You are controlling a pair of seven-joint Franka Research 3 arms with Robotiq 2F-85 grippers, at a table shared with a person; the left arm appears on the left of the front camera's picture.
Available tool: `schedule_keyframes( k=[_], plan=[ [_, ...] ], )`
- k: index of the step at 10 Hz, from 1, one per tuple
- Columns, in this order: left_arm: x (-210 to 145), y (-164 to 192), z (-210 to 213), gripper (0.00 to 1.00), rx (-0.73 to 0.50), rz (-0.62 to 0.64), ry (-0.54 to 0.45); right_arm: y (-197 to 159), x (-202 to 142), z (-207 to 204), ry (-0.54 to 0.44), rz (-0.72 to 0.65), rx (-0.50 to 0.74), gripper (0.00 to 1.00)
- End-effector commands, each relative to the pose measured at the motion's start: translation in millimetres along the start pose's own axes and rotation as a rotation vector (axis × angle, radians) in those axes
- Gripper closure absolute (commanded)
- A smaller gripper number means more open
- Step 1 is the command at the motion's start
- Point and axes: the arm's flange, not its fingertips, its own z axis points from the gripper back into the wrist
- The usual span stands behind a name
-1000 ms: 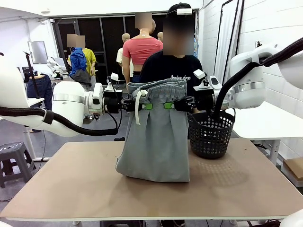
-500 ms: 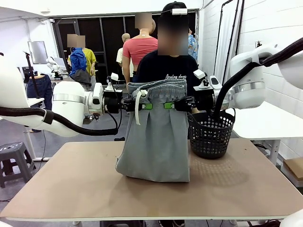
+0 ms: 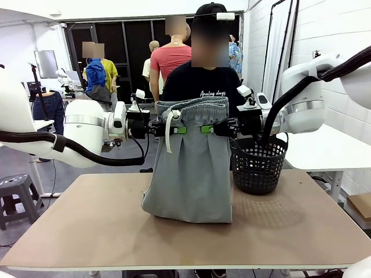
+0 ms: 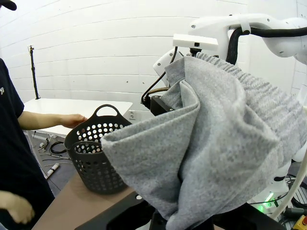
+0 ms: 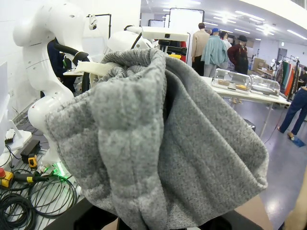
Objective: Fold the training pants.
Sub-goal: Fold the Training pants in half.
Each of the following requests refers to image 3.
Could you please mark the white diffuser panel black frame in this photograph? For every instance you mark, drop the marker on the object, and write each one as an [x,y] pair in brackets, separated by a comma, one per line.
[282,43]

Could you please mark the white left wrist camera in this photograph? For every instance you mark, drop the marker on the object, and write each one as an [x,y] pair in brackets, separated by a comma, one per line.
[140,94]

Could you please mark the black perforated laundry basket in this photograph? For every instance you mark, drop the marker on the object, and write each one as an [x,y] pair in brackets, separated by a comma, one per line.
[258,173]

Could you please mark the black cloth scrap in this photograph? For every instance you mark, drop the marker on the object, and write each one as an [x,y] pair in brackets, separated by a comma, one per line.
[146,170]

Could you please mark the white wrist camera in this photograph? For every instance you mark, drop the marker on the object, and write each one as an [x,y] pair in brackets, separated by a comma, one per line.
[244,91]
[140,94]

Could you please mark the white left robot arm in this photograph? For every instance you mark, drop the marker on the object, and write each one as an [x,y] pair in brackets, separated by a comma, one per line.
[84,121]

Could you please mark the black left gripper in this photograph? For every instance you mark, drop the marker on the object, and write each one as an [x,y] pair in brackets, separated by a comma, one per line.
[139,126]

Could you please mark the grey training pants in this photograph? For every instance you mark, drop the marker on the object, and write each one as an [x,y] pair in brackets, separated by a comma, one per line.
[191,173]

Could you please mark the grey plastic stool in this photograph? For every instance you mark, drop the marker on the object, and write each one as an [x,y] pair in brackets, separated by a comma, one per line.
[17,185]

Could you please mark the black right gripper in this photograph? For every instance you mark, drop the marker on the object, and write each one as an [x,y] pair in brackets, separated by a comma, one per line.
[249,124]

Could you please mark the large white table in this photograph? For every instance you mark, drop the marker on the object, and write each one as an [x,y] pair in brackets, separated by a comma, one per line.
[319,153]

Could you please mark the figure in blue jacket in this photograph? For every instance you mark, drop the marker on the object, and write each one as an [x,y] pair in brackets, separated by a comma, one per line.
[94,75]

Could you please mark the person in black T-shirt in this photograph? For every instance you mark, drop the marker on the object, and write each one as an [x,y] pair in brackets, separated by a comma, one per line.
[208,81]

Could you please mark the framed grey wall board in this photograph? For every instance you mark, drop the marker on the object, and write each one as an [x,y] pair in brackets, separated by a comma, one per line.
[45,63]

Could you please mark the mannequin in red shirt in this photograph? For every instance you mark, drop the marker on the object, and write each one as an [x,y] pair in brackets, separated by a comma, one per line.
[171,60]

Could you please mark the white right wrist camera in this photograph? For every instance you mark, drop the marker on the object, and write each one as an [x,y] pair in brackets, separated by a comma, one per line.
[244,91]

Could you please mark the brown cardboard box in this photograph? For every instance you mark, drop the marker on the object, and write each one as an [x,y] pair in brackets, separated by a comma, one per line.
[360,205]

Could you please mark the black white sneaker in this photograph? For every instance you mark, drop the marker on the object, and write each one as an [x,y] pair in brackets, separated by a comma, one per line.
[219,272]
[203,273]

